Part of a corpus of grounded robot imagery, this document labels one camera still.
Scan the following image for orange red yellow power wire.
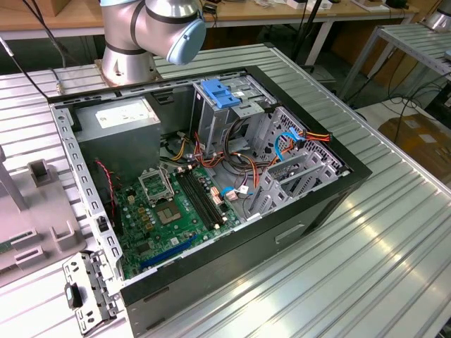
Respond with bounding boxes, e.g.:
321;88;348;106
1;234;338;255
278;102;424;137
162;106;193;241
269;130;334;168

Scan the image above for grey metal disk bay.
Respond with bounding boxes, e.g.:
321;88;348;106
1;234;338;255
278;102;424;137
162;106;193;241
245;105;354;222

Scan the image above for RAM slot with white clips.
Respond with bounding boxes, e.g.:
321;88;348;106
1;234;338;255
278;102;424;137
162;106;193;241
178;168;221;229
187;164;230;223

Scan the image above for grey metal drive cage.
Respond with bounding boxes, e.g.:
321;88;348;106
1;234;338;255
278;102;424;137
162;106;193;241
192;75;278;159

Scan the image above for green motherboard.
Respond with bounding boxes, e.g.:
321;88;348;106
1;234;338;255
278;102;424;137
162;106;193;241
114;165;242;279

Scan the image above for metal locking lever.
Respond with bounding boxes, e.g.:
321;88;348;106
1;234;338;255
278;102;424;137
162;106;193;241
159;163;178;200

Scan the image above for CPU socket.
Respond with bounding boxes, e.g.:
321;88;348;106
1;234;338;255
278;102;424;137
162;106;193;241
154;199;183;227

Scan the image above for metal socket cover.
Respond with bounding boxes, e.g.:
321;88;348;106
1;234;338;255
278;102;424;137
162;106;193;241
137;168;176;207

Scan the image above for blue plastic drive latch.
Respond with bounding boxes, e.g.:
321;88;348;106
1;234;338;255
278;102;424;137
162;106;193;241
202;80;241;110

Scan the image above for black open PC case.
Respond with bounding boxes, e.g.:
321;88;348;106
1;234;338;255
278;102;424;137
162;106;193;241
47;64;373;338

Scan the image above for blue expansion slot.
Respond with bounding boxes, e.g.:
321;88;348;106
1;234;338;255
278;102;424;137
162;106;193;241
140;233;199;271

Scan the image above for grey power supply unit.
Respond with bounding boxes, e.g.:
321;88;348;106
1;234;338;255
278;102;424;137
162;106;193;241
72;96;162;177

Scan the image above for black case fan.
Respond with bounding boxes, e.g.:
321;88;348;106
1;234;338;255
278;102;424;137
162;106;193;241
92;160;124;237

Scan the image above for metal expansion slot retainer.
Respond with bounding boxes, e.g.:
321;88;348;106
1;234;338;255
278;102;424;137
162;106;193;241
61;249;124;334

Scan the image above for grey parts rack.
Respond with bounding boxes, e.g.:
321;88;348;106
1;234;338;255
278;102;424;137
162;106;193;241
0;144;88;282

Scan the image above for large cardboard box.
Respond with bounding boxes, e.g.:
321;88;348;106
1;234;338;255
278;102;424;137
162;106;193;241
378;112;451;177

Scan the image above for metal slat side table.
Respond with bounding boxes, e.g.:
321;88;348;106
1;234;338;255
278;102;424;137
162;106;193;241
340;24;451;103

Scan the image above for green RAM stick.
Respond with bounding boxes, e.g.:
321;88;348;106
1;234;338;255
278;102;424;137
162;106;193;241
0;237;18;254

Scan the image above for orange red wire bundle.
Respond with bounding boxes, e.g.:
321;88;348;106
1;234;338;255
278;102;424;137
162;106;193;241
192;130;273;188

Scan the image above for small blue wire connector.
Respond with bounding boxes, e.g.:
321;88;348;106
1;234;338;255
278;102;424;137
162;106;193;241
221;185;252;202

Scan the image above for black cable bundle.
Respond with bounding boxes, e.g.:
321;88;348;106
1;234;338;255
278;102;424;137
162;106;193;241
224;118;257;167

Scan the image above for yellow orange wire bundle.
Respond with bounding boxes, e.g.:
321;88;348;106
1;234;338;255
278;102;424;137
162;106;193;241
168;131;193;162

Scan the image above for blue flat data wire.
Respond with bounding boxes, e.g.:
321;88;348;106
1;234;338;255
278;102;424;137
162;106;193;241
273;128;307;163

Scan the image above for red black twisted wire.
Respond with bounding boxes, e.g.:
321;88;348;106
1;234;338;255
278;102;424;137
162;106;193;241
94;158;121;221

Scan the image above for black cable with metal plug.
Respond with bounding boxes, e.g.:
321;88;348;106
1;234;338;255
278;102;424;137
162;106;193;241
51;67;65;95

